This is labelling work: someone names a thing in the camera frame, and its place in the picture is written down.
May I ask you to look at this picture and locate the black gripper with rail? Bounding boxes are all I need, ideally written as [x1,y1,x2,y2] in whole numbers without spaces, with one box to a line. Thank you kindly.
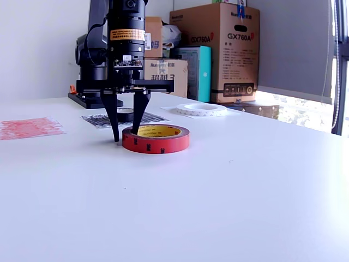
[76,53,175,143]

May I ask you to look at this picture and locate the black tape roll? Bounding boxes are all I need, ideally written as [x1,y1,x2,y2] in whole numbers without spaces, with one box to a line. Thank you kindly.
[116,108,135,123]

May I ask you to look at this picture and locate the red tape roll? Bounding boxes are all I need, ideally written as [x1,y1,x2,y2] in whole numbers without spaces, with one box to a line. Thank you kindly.
[122,124,190,154]

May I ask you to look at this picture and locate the white tape roll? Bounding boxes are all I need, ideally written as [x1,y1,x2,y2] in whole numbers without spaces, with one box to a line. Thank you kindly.
[175,103,227,117]

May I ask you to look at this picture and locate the black scribbled paper sheet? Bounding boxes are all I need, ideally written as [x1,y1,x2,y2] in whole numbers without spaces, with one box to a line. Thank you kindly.
[80,110,170,129]

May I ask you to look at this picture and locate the cardboard box with Chinese print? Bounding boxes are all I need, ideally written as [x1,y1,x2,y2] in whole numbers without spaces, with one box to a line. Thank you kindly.
[143,58,189,99]

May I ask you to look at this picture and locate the small cardboard box shipping label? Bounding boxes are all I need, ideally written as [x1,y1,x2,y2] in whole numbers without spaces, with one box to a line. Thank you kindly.
[144,16,164,59]

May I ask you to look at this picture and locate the teal carton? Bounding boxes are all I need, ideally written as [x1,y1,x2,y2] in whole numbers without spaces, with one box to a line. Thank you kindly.
[170,45,212,103]

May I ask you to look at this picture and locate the white plastic bag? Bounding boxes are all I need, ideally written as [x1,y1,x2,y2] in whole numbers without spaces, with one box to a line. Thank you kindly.
[163,23,182,50]

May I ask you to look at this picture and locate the red scribbled paper sheet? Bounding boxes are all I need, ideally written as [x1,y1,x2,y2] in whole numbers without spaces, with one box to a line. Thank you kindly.
[0,116,68,141]

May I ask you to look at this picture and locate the large GX760A cardboard box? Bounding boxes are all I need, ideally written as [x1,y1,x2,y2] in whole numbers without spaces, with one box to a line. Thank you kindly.
[169,2,260,104]

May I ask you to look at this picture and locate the blank white paper sheet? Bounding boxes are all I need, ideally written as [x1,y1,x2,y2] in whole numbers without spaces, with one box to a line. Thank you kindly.
[160,104,242,120]

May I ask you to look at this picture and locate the grey roller blind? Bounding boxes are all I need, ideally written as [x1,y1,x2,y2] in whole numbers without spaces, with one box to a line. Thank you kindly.
[246,0,335,105]

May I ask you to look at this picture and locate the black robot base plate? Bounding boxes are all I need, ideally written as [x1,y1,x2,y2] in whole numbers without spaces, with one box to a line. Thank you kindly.
[68,92,124,110]

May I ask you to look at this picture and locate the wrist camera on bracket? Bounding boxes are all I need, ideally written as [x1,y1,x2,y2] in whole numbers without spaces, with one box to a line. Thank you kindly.
[113,59,145,80]

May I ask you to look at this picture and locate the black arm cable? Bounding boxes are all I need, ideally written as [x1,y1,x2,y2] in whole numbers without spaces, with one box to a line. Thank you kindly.
[83,16,110,66]

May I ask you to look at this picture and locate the white bead chain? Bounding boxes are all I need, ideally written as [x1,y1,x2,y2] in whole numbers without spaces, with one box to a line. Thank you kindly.
[331,0,341,129]

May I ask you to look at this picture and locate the dark window frame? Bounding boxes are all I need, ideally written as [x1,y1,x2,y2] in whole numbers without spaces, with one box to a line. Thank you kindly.
[331,0,349,136]

